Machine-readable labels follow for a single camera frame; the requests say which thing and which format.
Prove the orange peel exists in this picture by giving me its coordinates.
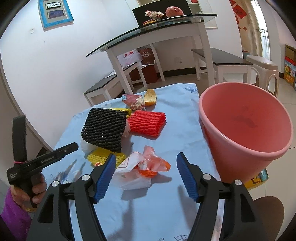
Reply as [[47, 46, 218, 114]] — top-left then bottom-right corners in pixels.
[[144, 89, 157, 106]]

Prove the flower decoration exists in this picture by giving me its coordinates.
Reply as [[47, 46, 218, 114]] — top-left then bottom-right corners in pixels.
[[145, 10, 164, 19]]

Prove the white glass-top dining table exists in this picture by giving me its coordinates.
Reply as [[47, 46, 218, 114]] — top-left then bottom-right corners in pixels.
[[87, 14, 217, 94]]

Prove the dark-top bench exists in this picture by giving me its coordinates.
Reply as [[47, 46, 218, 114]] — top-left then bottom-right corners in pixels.
[[192, 48, 253, 83], [84, 61, 147, 106]]

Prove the red foam fruit net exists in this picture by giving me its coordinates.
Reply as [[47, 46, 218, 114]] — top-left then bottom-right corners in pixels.
[[127, 110, 166, 138]]

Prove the brown round stool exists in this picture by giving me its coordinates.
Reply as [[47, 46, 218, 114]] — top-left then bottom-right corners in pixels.
[[254, 196, 285, 240]]

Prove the dark red paper bag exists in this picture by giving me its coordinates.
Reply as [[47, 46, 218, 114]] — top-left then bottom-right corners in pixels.
[[138, 46, 154, 65]]

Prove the blue framed wall panel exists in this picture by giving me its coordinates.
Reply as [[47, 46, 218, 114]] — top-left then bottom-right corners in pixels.
[[38, 0, 74, 31]]

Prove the black gripper strap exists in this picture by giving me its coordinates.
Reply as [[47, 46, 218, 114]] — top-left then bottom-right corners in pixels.
[[12, 114, 28, 163]]

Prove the black foam fruit net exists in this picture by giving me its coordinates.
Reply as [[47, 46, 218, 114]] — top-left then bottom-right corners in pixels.
[[81, 108, 127, 153]]

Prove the black monitor screen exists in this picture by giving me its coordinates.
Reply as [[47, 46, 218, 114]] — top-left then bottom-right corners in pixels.
[[132, 0, 192, 27]]

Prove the colourful cardboard box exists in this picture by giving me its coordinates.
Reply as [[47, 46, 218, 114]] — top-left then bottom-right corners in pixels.
[[284, 45, 296, 89]]

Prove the right dark-top bench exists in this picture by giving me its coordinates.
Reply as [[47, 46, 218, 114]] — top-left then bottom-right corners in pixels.
[[192, 48, 253, 83]]

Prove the purple left sleeve forearm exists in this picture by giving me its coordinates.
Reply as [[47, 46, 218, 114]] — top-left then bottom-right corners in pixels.
[[1, 189, 32, 240]]

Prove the red round ornament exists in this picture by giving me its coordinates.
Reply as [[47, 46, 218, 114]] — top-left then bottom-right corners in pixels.
[[165, 6, 184, 18]]

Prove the left dark-top bench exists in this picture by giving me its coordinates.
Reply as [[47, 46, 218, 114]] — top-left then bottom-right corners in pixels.
[[84, 61, 147, 106]]

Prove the white orange plastic bag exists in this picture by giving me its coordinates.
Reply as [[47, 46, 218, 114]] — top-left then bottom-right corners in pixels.
[[112, 146, 171, 190]]

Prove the pink snack wrapper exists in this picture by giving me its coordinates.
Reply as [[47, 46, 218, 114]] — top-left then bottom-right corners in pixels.
[[121, 94, 145, 110]]

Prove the yellow foam fruit net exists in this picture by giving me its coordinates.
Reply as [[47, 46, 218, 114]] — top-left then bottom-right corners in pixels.
[[87, 148, 126, 168]]

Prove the left hand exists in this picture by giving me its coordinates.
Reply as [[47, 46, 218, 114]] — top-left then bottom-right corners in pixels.
[[10, 174, 47, 210]]

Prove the light blue floral tablecloth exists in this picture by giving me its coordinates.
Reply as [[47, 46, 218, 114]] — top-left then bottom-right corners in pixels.
[[42, 83, 226, 241]]

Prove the beige plastic stool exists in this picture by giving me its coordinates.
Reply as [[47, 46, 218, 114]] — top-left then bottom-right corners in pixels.
[[246, 55, 280, 97]]

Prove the red trash bin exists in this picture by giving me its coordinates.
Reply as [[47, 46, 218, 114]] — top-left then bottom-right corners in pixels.
[[129, 65, 158, 84]]

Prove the pink plastic trash bucket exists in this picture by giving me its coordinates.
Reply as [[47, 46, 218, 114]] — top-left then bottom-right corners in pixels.
[[199, 82, 293, 183]]

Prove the white plastic bag on bench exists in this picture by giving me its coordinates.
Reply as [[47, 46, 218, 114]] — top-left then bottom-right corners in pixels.
[[117, 49, 142, 67]]

